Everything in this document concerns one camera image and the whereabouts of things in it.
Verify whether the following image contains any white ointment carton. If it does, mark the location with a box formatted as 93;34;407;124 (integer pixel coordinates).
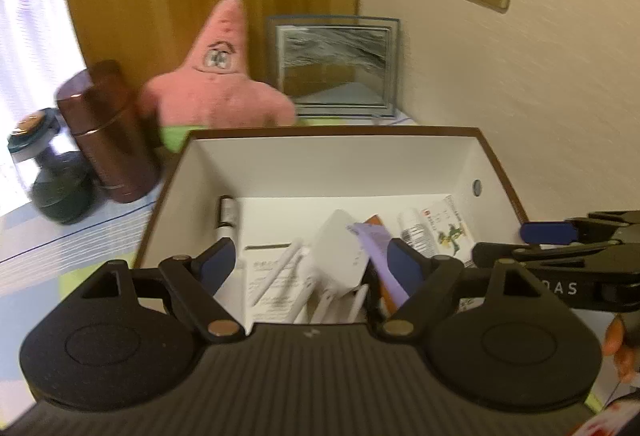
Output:
421;194;475;267

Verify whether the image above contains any orange black handheld device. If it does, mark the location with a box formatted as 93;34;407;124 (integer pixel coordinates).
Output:
366;215;397;319

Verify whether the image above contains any purple cream tube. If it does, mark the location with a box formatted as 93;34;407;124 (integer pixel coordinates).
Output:
349;222;409;314

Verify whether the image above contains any olive white small box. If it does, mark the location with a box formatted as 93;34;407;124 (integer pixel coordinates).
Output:
242;239;307;328

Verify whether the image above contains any white wifi router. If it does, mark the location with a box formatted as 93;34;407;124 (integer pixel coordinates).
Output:
282;210;369;324

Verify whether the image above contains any white lotion tube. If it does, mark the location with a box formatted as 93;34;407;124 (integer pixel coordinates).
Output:
398;208;437;257

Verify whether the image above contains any person right hand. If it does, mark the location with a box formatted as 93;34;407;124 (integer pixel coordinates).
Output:
602;316;637;384

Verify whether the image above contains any dark green glass lamp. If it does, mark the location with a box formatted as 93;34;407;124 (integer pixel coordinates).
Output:
6;108;96;224

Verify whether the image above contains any brown cylindrical canister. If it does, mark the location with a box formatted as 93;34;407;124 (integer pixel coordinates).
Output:
55;60;160;203

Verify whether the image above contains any pink starfish plush toy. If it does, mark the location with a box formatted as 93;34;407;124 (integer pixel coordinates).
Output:
139;0;296;152

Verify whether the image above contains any pink sheer curtain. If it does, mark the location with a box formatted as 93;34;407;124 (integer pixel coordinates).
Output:
0;0;86;214

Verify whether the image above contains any glass picture frame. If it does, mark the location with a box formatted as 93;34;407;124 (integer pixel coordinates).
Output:
267;14;400;118

